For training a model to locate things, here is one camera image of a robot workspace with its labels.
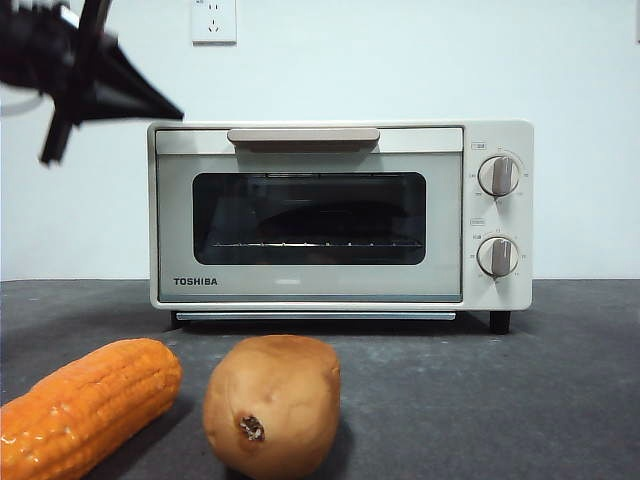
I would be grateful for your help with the large beige temperature knob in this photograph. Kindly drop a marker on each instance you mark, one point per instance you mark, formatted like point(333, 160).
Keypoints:
point(497, 176)

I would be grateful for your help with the cream Toshiba toaster oven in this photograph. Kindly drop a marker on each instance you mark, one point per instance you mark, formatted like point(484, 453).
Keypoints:
point(522, 225)

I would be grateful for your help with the small beige timer knob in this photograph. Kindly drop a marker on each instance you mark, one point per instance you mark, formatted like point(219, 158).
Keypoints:
point(497, 257)

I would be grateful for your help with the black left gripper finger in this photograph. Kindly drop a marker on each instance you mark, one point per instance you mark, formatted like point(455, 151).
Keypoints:
point(115, 107)
point(120, 72)

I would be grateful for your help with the orange corn cob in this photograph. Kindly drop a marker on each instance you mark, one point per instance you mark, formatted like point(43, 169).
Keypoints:
point(95, 405)

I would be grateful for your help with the black oven foot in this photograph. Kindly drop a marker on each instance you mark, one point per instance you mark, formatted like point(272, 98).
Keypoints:
point(499, 322)

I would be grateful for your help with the dark purple eggplant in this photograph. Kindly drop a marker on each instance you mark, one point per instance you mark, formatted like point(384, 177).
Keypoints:
point(325, 220)

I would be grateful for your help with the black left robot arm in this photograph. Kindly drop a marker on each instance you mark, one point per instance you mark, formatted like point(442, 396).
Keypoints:
point(40, 50)

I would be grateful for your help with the brown potato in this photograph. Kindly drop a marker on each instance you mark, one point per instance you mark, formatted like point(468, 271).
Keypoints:
point(272, 395)

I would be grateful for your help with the white wall socket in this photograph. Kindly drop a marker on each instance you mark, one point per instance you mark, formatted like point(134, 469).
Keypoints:
point(214, 25)

